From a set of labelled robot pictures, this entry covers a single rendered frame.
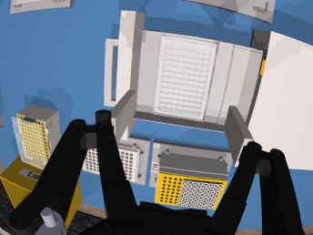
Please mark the yellow open-top box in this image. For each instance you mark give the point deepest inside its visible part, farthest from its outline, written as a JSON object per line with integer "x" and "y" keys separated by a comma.
{"x": 19, "y": 180}

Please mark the blue bench mat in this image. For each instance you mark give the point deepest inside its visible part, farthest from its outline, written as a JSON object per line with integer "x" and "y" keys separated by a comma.
{"x": 55, "y": 58}

